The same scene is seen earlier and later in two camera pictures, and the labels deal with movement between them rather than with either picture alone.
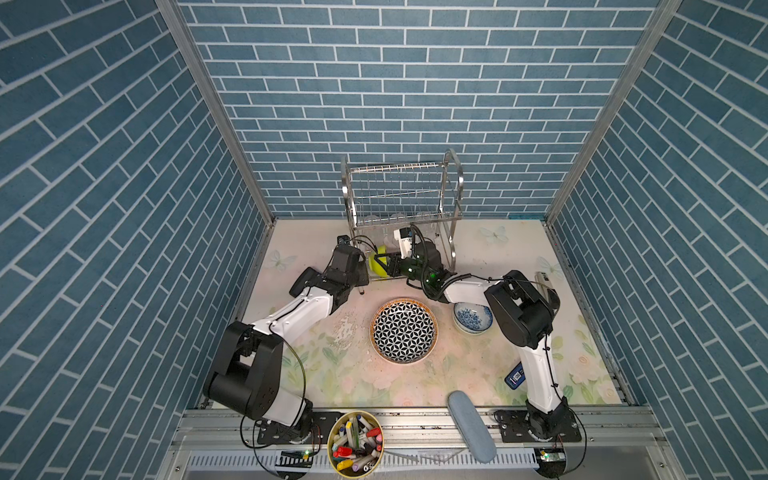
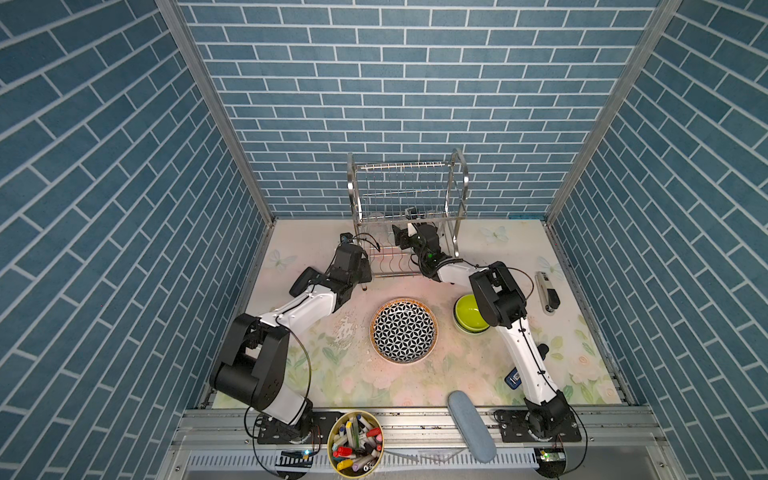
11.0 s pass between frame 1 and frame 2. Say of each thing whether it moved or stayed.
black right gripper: moved
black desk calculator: stayed
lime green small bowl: moved
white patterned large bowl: stayed
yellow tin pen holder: stayed
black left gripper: stayed
